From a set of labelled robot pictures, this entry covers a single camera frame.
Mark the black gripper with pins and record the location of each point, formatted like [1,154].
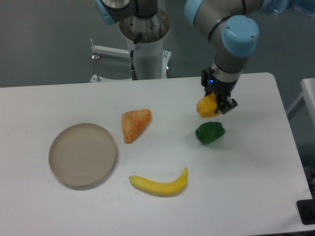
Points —
[221,84]

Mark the yellow bell pepper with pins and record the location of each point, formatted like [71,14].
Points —
[206,106]

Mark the green bell pepper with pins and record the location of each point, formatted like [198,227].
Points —
[209,132]

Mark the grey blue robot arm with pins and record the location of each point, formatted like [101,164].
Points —
[225,24]

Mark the white side table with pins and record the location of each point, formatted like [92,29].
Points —
[307,97]

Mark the orange triangular bread piece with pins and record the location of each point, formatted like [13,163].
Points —
[133,123]

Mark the yellow banana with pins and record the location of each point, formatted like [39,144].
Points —
[160,188]

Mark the black device at table edge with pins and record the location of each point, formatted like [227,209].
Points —
[306,209]

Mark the beige round plate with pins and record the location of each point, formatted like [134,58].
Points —
[82,156]

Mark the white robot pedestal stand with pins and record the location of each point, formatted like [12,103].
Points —
[148,59]

